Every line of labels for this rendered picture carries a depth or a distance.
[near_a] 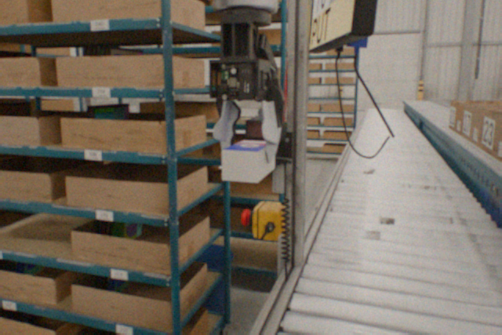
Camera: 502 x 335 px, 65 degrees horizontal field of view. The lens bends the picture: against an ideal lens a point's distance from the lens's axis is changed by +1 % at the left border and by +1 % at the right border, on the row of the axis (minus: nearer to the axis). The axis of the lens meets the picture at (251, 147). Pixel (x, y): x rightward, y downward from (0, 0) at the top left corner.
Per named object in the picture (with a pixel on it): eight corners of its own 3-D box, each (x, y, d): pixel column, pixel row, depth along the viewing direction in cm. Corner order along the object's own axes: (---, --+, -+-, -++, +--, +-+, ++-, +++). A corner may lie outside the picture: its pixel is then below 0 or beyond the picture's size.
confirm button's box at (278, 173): (277, 185, 94) (277, 157, 93) (289, 186, 93) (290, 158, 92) (270, 193, 87) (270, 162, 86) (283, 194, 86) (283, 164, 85)
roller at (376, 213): (322, 204, 131) (321, 219, 130) (503, 221, 116) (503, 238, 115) (325, 205, 136) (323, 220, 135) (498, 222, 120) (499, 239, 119)
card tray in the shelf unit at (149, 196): (66, 204, 137) (63, 176, 136) (118, 183, 166) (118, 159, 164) (171, 215, 126) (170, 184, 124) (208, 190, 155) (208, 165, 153)
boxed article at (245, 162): (221, 180, 57) (221, 149, 57) (243, 166, 67) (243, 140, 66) (257, 183, 56) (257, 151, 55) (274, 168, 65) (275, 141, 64)
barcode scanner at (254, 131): (241, 166, 77) (243, 114, 77) (258, 163, 89) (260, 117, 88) (273, 169, 75) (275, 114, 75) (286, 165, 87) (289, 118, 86)
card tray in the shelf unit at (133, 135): (60, 147, 136) (58, 118, 134) (120, 136, 164) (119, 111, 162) (161, 154, 121) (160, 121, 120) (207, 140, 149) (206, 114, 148)
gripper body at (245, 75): (207, 103, 54) (205, 11, 52) (229, 100, 62) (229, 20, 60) (260, 104, 51) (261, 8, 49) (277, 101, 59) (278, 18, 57)
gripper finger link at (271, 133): (259, 169, 55) (243, 105, 54) (270, 162, 60) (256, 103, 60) (280, 165, 54) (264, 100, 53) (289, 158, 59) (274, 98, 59)
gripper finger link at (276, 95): (258, 132, 58) (244, 75, 58) (261, 131, 60) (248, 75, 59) (288, 125, 57) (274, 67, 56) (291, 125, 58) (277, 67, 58)
